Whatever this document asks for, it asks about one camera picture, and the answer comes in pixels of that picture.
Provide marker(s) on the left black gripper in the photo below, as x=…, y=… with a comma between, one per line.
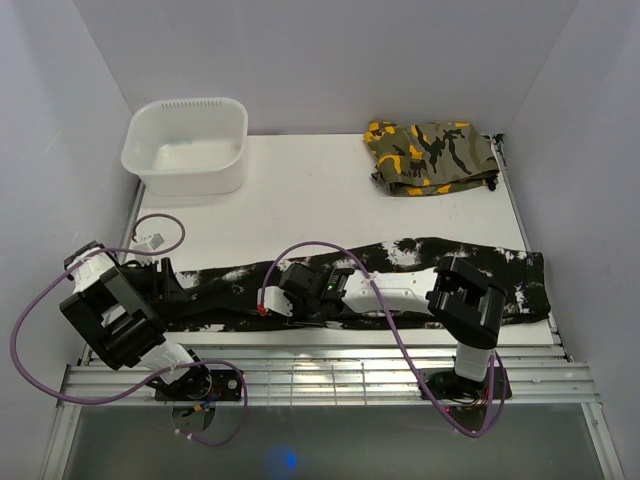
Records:
x=166, y=290

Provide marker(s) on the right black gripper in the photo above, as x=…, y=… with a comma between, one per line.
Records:
x=297, y=315

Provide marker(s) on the black white tie-dye trousers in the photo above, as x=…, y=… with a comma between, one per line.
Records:
x=226, y=298

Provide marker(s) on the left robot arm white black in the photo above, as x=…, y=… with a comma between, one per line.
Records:
x=122, y=311

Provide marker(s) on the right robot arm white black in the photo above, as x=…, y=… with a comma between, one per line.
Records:
x=466, y=302

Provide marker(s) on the folded camouflage trousers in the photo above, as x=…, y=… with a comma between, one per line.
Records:
x=430, y=159

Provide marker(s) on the white plastic basin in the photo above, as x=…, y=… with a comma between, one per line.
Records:
x=188, y=147

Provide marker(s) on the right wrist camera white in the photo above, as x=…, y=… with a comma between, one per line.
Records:
x=272, y=300

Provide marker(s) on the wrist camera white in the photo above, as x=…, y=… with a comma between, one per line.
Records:
x=272, y=300
x=148, y=244

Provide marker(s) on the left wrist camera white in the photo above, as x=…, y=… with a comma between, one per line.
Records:
x=148, y=244

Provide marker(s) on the aluminium frame rail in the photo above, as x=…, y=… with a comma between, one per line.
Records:
x=336, y=377

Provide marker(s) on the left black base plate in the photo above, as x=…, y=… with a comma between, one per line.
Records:
x=225, y=387

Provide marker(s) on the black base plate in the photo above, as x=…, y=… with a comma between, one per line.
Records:
x=447, y=385
x=225, y=387

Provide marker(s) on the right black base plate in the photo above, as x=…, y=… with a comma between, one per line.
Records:
x=447, y=385

